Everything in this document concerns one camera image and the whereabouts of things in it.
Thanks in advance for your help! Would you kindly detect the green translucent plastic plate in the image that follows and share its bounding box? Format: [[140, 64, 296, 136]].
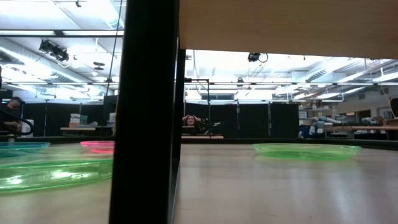
[[252, 142, 363, 162], [0, 157, 113, 194]]

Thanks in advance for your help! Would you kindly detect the pink translucent plastic plate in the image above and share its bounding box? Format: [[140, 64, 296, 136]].
[[80, 140, 115, 155]]

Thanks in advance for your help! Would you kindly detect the teal translucent plastic plate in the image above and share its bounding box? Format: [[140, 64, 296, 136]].
[[0, 141, 50, 158]]

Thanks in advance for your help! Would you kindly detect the black metal stand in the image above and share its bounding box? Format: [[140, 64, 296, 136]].
[[185, 78, 211, 138]]

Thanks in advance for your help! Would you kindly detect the person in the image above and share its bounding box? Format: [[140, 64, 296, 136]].
[[0, 96, 25, 135], [182, 114, 203, 135]]

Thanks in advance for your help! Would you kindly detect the wooden background table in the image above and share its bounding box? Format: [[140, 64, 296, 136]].
[[182, 134, 224, 140], [60, 126, 114, 137]]

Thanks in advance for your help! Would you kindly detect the teal and white box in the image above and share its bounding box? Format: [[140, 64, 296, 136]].
[[68, 113, 89, 128]]

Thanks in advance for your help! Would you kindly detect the white lab equipment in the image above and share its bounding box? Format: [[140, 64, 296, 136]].
[[310, 114, 343, 126]]

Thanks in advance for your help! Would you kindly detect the black ceiling spotlight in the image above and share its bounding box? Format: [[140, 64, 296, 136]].
[[38, 39, 70, 63]]

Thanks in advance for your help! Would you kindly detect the white container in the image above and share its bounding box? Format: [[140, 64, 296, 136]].
[[21, 119, 35, 137]]

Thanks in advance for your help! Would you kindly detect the black overhead camera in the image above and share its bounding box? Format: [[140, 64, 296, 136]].
[[247, 52, 269, 63]]

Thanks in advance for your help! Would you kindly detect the thin black cable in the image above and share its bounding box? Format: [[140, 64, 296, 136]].
[[104, 0, 124, 98]]

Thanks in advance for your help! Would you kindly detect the black aluminium table frame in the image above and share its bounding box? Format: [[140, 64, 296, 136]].
[[0, 135, 398, 151]]

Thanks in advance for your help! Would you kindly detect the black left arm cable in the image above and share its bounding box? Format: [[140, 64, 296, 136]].
[[0, 108, 35, 137]]

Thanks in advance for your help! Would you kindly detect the framed wall poster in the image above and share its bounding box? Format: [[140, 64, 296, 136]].
[[377, 106, 393, 121]]

